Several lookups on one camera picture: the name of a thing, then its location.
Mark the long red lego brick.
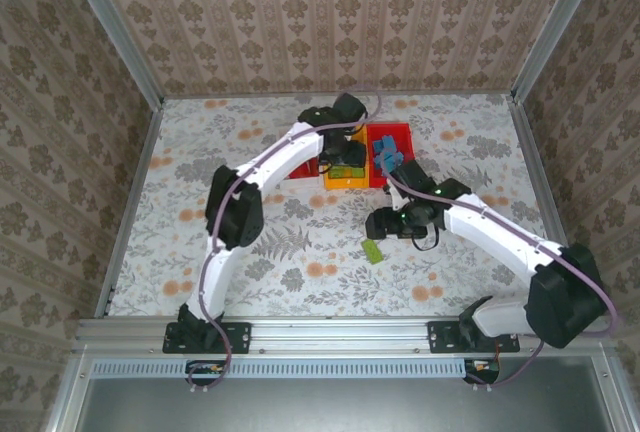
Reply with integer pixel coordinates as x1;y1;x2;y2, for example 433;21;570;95
288;159;321;181

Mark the red plastic bin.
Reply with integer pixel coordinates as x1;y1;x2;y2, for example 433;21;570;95
367;122;418;188

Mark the yellow plastic bin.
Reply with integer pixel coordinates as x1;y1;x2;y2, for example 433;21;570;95
322;139;372;191

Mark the white plastic bin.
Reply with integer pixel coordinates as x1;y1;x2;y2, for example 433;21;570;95
282;154;324;188

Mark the grey metal panel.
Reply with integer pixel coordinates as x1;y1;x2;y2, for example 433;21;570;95
74;356;616;432

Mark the thin black camera cable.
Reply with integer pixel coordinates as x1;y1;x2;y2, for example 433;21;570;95
408;221;442;253

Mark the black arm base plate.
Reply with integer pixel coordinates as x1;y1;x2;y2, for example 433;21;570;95
427;320;521;354
162;320;252;355

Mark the aluminium side rail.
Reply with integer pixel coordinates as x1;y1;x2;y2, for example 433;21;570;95
507;96;594;318
94;101;165;321

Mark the aluminium mounting rail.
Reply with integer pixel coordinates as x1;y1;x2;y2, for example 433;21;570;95
74;315;619;353

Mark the white slotted cable duct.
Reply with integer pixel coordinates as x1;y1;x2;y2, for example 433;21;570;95
91;357;467;379

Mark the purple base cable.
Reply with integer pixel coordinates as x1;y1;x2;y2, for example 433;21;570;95
187;321;235;396
467;336;546;393

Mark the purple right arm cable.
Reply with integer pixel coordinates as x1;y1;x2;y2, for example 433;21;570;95
377;151;621;338

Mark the aluminium frame post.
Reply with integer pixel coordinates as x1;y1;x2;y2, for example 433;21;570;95
57;0;165;109
510;0;611;101

